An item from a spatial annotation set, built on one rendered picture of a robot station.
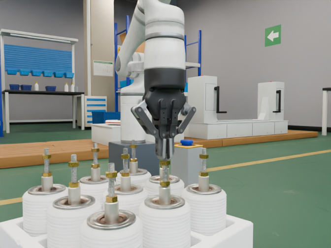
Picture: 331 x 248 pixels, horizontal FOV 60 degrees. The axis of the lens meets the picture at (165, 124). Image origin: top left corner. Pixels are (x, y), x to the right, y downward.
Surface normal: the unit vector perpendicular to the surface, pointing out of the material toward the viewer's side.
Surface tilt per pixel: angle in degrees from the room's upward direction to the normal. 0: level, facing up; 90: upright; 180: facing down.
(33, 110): 90
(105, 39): 90
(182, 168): 90
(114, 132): 90
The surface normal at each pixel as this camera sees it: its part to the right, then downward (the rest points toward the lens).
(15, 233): 0.00, -1.00
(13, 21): 0.56, 0.04
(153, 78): -0.48, 0.05
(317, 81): -0.83, 0.03
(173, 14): 0.39, -0.05
